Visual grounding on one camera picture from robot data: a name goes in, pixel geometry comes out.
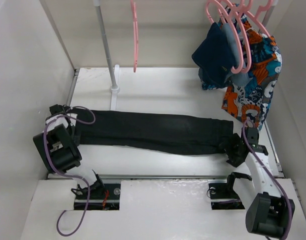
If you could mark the pink hanger back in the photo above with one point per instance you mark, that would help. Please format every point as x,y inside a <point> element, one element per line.
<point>260,15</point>

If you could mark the grey blue garment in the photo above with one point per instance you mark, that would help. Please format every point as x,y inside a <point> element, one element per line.
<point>239,79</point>

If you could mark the grey rack pole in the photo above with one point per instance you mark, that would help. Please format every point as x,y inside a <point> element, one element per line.
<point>268,10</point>
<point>114,85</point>

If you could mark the navy blue shorts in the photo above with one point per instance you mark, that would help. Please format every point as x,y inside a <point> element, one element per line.
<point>214,58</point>

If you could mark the colourful patterned shorts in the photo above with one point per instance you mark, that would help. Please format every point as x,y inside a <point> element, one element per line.
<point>251,103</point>

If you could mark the grey rack pole left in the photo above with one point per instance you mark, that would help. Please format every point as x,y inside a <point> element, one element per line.
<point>114,85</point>

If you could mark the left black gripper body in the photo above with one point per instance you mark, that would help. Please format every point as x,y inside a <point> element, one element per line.
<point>75,133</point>

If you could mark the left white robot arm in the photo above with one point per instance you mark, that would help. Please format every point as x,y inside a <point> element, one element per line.
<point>58,144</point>

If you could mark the pink hanger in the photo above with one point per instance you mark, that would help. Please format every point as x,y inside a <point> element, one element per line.
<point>228,12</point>
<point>135,35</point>
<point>260,15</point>
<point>210,18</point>

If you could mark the grey rack pole right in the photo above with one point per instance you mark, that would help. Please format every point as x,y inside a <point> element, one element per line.
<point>268,10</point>

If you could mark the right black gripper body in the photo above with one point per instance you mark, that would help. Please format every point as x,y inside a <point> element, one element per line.
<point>232,150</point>

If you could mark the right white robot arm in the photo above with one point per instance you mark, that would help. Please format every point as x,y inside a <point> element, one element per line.
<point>269,211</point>

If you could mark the white rack base foot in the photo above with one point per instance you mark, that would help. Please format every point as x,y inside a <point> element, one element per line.
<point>115,92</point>

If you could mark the pink hanger front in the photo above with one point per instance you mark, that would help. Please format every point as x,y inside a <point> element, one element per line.
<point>210,18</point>

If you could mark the black trousers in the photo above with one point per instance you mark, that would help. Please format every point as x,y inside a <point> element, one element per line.
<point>168,133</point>

